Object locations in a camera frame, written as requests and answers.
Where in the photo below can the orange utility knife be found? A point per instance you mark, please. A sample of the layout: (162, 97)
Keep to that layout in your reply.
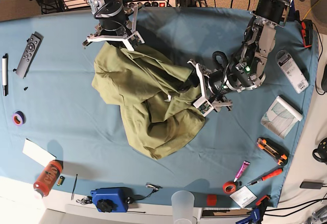
(276, 151)

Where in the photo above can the metal key clip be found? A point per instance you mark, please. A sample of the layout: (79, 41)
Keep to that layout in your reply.
(153, 186)

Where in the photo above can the small green battery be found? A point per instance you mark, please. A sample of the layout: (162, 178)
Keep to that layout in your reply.
(60, 180)

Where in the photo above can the translucent plastic cup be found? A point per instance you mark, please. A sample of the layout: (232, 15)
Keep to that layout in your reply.
(182, 207)

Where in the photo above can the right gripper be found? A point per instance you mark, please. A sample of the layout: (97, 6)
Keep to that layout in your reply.
(126, 33)

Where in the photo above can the blue bar clamp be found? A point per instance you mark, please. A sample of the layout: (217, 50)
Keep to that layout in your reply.
(257, 213)

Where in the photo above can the orange tape roll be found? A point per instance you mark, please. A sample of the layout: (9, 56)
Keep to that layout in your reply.
(230, 187)

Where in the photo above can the blue plastic box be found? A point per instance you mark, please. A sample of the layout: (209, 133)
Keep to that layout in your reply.
(108, 200)

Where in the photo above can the white paper card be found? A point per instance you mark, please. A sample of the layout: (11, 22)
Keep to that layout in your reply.
(37, 153)

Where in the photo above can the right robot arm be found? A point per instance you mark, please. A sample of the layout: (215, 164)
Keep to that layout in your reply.
(102, 10)

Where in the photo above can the purple tape roll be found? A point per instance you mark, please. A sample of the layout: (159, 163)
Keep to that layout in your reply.
(18, 118)

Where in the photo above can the olive green t-shirt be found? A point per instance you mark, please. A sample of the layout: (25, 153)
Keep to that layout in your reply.
(155, 102)

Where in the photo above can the grey remote control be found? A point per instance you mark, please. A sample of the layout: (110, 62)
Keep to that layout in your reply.
(33, 43)

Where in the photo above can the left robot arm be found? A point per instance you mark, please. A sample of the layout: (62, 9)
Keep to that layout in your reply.
(244, 70)

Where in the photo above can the white square packet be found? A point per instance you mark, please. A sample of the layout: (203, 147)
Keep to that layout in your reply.
(243, 197)

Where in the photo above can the pink glue tube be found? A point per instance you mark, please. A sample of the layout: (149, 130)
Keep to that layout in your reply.
(244, 166)

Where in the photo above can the orange screwdriver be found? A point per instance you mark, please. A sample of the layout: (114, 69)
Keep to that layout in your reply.
(267, 176)

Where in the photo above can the orange spray can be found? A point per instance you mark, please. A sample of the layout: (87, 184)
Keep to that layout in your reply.
(46, 180)

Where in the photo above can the white patterned notebook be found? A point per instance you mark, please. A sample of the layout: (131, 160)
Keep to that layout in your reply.
(280, 117)

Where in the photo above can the orange black clamp tool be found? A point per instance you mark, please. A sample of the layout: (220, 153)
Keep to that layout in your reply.
(307, 33)

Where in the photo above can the white marker pen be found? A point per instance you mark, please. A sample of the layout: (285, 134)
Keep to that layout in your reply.
(4, 73)

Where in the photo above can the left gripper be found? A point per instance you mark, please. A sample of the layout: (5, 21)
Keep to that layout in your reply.
(209, 100)

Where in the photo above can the blue table cloth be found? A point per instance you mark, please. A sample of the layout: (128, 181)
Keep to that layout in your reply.
(67, 117)

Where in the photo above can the red plastic block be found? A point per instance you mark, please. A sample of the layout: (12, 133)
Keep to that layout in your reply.
(211, 200)

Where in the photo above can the black tweezers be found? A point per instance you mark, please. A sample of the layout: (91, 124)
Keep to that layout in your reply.
(74, 187)

